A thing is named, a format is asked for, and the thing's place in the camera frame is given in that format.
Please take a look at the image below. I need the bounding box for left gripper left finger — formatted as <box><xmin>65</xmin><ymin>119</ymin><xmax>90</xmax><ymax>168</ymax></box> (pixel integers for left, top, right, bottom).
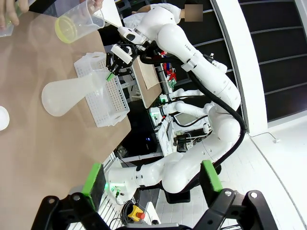
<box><xmin>31</xmin><ymin>162</ymin><xmax>113</xmax><ymax>230</ymax></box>

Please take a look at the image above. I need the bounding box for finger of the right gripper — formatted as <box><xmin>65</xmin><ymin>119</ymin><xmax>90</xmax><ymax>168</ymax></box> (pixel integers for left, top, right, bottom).
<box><xmin>115</xmin><ymin>62</ymin><xmax>132</xmax><ymax>77</ymax></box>
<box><xmin>106</xmin><ymin>52</ymin><xmax>120</xmax><ymax>81</ymax></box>

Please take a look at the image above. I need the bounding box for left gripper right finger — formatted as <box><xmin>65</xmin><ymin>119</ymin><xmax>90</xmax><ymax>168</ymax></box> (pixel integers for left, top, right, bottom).
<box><xmin>191</xmin><ymin>160</ymin><xmax>279</xmax><ymax>230</ymax></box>

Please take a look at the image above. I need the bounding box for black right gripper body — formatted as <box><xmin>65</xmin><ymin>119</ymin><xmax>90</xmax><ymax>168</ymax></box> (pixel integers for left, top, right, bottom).
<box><xmin>115</xmin><ymin>44</ymin><xmax>139</xmax><ymax>63</ymax></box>

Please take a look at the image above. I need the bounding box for clear plastic measuring cup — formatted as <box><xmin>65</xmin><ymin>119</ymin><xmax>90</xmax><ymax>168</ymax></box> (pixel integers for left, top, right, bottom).
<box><xmin>54</xmin><ymin>0</ymin><xmax>106</xmax><ymax>44</ymax></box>

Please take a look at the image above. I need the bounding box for translucent plastic Erlenmeyer flask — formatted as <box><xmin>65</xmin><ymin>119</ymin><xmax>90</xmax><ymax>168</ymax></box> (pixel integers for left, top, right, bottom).
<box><xmin>41</xmin><ymin>71</ymin><xmax>109</xmax><ymax>117</ymax></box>

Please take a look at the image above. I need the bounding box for white round stopper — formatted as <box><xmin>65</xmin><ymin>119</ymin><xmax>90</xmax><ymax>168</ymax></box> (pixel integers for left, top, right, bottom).
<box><xmin>0</xmin><ymin>106</ymin><xmax>11</xmax><ymax>132</ymax></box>

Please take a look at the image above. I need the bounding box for small clear plastic cup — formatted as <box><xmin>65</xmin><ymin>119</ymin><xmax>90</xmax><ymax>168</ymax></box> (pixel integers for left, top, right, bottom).
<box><xmin>0</xmin><ymin>7</ymin><xmax>17</xmax><ymax>38</ymax></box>

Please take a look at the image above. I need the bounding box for person's left hand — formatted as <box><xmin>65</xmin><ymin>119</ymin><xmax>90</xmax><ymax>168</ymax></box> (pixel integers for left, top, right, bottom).
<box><xmin>80</xmin><ymin>0</ymin><xmax>104</xmax><ymax>12</ymax></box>

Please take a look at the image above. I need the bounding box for person's right hand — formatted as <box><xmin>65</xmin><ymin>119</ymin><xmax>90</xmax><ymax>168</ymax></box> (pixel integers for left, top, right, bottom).
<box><xmin>0</xmin><ymin>0</ymin><xmax>30</xmax><ymax>31</ymax></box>

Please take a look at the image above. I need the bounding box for paper sheet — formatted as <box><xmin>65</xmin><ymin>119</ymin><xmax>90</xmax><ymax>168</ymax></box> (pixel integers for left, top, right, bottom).
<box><xmin>140</xmin><ymin>61</ymin><xmax>159</xmax><ymax>91</ymax></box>

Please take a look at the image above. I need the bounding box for white perforated plastic basket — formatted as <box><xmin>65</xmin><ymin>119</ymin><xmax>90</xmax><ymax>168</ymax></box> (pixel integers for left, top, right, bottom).
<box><xmin>73</xmin><ymin>52</ymin><xmax>130</xmax><ymax>127</ymax></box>

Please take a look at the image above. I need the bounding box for brown board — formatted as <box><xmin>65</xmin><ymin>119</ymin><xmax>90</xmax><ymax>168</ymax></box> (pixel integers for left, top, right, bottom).
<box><xmin>132</xmin><ymin>57</ymin><xmax>163</xmax><ymax>109</ymax></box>

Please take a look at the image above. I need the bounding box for white side table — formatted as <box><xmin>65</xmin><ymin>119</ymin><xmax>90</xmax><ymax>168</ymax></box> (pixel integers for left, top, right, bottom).
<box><xmin>102</xmin><ymin>0</ymin><xmax>123</xmax><ymax>28</ymax></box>

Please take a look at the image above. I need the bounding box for yellow emergency stop button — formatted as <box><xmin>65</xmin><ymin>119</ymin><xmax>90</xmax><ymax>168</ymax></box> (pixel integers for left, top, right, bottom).
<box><xmin>127</xmin><ymin>204</ymin><xmax>146</xmax><ymax>221</ymax></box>

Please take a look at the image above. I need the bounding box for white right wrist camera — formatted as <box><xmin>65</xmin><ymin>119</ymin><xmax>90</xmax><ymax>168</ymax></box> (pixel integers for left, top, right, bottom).
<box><xmin>110</xmin><ymin>45</ymin><xmax>132</xmax><ymax>63</ymax></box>

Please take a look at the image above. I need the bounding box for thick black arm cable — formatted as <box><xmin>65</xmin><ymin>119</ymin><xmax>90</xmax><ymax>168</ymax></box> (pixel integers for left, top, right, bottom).
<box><xmin>140</xmin><ymin>54</ymin><xmax>247</xmax><ymax>170</ymax></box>

